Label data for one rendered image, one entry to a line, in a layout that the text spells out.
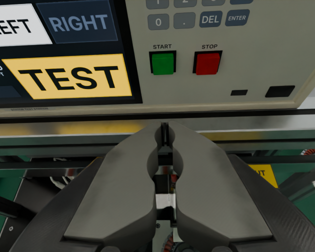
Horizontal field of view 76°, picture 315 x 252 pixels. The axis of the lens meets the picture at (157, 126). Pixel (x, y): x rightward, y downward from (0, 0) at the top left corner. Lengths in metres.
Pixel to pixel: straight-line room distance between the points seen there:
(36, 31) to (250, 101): 0.21
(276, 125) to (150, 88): 0.14
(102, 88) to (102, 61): 0.03
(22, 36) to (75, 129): 0.10
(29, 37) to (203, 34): 0.14
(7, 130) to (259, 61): 0.27
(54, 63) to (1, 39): 0.04
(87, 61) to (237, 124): 0.16
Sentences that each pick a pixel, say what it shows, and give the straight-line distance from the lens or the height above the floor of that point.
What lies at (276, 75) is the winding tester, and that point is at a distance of 0.22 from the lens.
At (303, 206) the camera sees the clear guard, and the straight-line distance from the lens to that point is 0.27.
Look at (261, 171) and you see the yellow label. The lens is 0.27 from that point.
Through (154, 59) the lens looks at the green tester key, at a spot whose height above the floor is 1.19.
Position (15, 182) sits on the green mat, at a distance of 0.73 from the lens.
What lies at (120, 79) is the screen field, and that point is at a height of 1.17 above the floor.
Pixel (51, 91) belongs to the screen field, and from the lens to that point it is 0.23.
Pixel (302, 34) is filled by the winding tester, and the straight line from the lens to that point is 0.20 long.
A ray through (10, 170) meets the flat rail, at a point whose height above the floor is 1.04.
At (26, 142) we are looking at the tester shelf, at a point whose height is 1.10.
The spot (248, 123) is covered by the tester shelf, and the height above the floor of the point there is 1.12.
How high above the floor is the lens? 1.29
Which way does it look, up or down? 55 degrees down
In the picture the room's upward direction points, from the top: 6 degrees counter-clockwise
